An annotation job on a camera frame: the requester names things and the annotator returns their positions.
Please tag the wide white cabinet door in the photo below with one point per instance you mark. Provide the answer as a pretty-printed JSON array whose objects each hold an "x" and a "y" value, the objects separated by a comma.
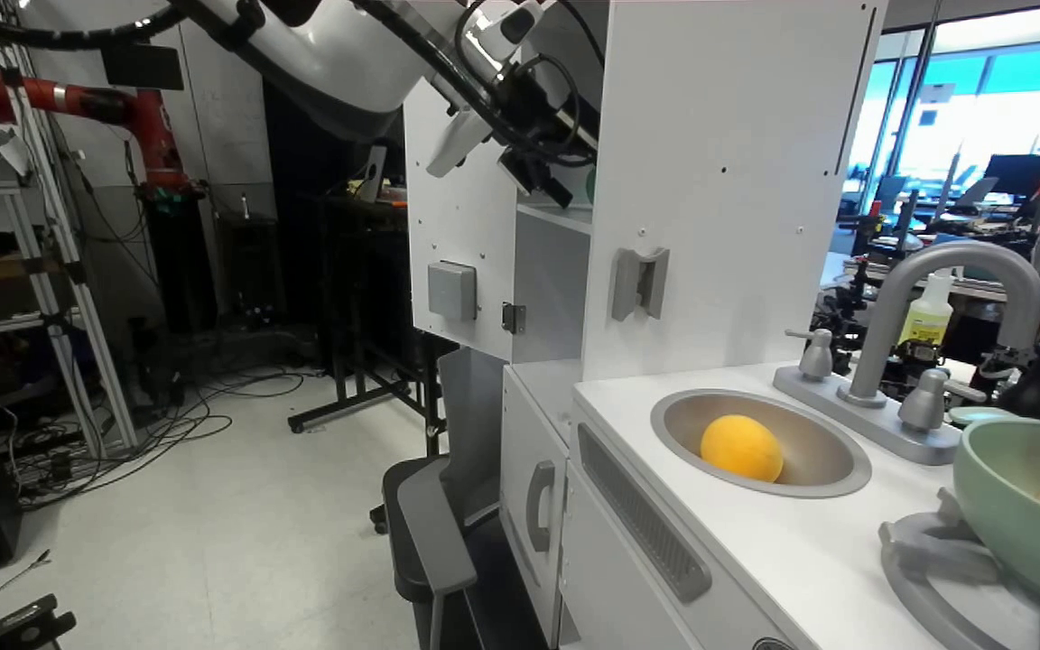
[{"x": 603, "y": 581}]

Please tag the narrow white cabinet door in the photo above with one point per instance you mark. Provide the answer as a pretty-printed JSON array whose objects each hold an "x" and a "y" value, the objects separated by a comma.
[{"x": 520, "y": 420}]

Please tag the grey door dispenser block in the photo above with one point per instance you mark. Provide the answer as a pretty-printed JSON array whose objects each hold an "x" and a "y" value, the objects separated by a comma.
[{"x": 454, "y": 293}]

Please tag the black metal desk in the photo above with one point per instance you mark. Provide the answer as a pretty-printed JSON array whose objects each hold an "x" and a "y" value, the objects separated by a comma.
[{"x": 350, "y": 411}]

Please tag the grey toy stove burner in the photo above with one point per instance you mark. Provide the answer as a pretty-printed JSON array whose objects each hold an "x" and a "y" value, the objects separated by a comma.
[{"x": 920, "y": 565}]

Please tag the aluminium frame rack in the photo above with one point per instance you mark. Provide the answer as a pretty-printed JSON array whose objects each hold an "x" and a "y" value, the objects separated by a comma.
[{"x": 72, "y": 325}]

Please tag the yellow spray bottle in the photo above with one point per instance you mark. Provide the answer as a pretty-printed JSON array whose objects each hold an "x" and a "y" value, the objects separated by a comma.
[{"x": 928, "y": 319}]

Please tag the red robot arm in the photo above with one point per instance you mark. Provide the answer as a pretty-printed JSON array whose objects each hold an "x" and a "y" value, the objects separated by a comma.
[{"x": 62, "y": 94}]

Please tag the yellow plushie ball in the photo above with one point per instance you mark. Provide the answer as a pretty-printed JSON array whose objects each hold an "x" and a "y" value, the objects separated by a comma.
[{"x": 740, "y": 448}]

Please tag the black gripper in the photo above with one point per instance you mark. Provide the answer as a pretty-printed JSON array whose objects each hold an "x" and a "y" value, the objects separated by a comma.
[{"x": 549, "y": 149}]

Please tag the white toy kitchen unit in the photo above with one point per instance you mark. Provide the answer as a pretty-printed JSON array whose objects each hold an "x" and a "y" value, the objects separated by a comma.
[{"x": 723, "y": 145}]

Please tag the black door catch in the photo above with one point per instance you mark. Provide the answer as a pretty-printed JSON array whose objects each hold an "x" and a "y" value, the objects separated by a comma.
[{"x": 510, "y": 319}]

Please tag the grey wall phone holder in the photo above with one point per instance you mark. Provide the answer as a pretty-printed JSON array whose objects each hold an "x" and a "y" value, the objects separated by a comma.
[{"x": 640, "y": 282}]

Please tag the grey toy stove knob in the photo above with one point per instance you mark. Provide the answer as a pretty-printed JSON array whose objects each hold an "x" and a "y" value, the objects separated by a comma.
[{"x": 775, "y": 643}]

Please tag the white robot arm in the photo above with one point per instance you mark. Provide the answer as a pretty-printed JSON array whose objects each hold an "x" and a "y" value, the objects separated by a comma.
[{"x": 325, "y": 49}]

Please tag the grey toy faucet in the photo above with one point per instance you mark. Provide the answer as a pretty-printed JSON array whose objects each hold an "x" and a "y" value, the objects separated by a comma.
[{"x": 964, "y": 258}]

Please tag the dark grey folding chair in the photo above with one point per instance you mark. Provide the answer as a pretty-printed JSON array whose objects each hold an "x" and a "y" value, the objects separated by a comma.
[{"x": 422, "y": 555}]

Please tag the grey slotted vent panel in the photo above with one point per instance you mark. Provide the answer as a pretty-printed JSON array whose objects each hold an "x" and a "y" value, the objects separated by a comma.
[{"x": 640, "y": 516}]

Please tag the small black screen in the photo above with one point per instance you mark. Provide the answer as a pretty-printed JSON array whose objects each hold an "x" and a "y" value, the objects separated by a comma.
[{"x": 142, "y": 67}]

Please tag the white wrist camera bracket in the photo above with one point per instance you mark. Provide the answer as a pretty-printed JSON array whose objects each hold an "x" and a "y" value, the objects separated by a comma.
[{"x": 460, "y": 141}]

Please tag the mint green toy pot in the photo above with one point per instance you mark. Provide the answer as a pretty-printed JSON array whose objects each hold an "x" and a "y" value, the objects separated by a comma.
[{"x": 1013, "y": 529}]

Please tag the grey round sink basin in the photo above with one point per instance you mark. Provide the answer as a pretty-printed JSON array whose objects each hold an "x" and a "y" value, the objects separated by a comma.
[{"x": 811, "y": 462}]

